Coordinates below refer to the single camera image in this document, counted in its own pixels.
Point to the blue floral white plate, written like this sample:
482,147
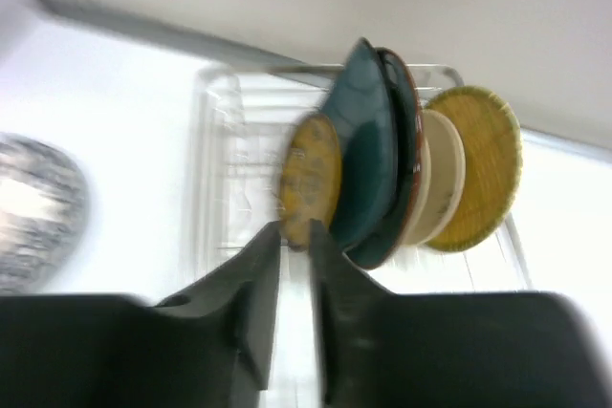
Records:
45,204

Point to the cream plate with calligraphy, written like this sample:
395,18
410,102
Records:
443,179

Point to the yellow patterned brown-rimmed plate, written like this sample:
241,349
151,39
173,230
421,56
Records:
309,181

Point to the round teal glazed plate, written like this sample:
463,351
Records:
391,229

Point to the woven bamboo tray plate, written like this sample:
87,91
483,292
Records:
492,142

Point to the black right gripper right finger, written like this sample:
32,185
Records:
378,348

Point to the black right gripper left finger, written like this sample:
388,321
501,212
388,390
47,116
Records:
207,345

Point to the square teal plate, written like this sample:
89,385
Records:
360,108

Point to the silver wire dish rack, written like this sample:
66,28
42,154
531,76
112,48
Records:
241,118

